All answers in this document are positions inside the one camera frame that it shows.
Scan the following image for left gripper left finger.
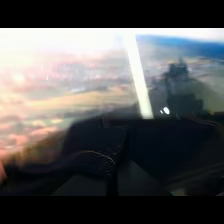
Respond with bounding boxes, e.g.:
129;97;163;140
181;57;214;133
52;171;108;197

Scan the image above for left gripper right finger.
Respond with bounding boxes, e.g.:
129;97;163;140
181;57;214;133
117;159;173;197

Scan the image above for black garment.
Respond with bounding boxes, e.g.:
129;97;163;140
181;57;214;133
0;111;224;197

